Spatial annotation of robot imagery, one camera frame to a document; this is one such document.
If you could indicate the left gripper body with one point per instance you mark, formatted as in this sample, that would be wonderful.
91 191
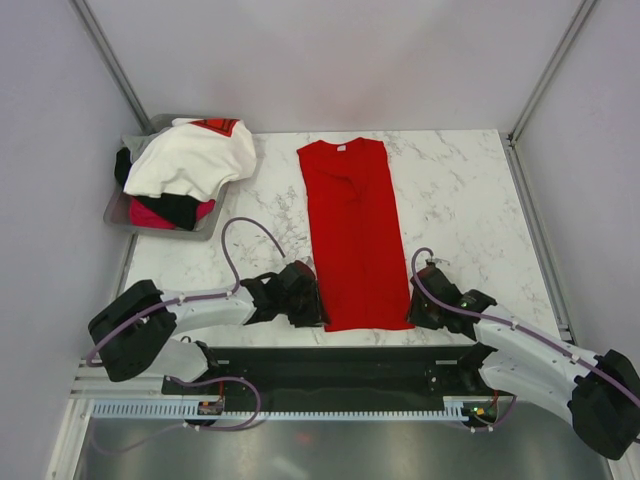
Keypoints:
284 306

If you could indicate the clear plastic bin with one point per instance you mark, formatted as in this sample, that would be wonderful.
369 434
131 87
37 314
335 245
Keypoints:
117 212

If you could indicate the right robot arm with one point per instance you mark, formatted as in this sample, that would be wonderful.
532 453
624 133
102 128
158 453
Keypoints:
597 395

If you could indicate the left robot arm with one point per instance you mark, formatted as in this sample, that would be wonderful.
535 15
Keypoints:
139 326

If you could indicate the black t-shirt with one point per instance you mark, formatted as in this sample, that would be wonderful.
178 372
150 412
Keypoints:
178 210

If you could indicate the pink t-shirt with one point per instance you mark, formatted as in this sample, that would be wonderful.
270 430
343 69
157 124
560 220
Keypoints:
142 217

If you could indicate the grey t-shirt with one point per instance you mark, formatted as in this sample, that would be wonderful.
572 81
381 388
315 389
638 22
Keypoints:
136 144

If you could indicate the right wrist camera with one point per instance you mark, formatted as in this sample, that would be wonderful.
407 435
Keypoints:
436 283

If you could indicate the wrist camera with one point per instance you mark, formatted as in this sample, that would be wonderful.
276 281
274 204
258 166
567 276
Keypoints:
436 283
296 277

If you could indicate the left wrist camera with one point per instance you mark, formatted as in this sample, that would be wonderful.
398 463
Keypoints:
296 277

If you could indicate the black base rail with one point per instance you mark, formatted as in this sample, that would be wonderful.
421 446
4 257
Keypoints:
338 377

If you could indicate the white cable duct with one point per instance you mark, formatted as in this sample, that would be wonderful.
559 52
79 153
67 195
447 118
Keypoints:
450 408

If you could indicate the right aluminium frame post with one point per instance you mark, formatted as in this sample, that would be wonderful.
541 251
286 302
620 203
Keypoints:
570 36

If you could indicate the aluminium frame post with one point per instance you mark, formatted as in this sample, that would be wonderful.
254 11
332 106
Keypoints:
570 36
98 37

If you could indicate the left aluminium frame post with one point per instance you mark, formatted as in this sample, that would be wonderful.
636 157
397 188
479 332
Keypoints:
98 37

